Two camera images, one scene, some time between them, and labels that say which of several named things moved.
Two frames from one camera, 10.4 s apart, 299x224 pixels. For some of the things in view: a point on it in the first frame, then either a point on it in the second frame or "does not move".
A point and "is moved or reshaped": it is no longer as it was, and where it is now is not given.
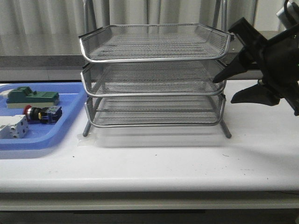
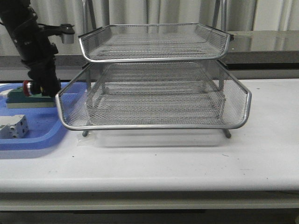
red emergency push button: (47, 115) -> (30, 88)
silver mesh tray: (151, 79) is moved or reshaped
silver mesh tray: (118, 43) does not move
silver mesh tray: (109, 111) does not move
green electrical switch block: (20, 96) does not move
